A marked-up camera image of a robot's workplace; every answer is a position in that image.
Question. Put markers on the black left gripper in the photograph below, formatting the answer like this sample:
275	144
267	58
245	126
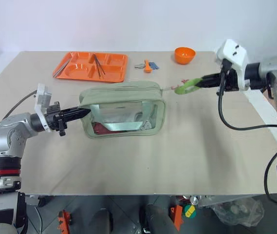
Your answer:
55	117

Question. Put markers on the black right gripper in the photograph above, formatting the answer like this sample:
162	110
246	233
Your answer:
230	80

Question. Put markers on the green clear-window zipper pouch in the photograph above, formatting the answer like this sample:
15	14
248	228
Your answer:
118	93

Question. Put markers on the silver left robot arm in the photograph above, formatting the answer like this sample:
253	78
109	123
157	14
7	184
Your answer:
4	136

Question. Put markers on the orange plastic bowl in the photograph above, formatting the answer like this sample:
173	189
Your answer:
184	57

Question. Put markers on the orange compartment tray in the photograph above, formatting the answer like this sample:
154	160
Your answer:
79	69

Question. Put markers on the silver metal chopsticks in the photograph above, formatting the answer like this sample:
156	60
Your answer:
61	69

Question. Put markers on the dark chopstick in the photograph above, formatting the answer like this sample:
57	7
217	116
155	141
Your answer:
97	64
100	64

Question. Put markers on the blue small flat piece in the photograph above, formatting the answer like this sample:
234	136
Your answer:
154	65

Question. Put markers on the orange plastic spoon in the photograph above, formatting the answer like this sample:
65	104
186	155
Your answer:
147	68

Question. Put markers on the grey small flat piece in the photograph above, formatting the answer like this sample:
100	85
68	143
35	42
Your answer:
139	65

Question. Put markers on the black table caster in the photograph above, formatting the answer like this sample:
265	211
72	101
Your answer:
44	201

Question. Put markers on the orange black clamp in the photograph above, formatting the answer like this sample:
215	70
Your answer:
64	220
177	217

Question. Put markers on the green yellow round tag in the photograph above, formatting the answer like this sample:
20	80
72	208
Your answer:
190	211

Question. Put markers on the clear plastic bag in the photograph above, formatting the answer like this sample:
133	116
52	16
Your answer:
238	212

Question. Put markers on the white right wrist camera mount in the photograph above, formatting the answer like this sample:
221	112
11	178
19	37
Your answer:
235	53

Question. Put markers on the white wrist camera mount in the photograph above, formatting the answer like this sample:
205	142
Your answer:
42	97
235	53

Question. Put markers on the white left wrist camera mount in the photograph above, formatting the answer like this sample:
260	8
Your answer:
42	97

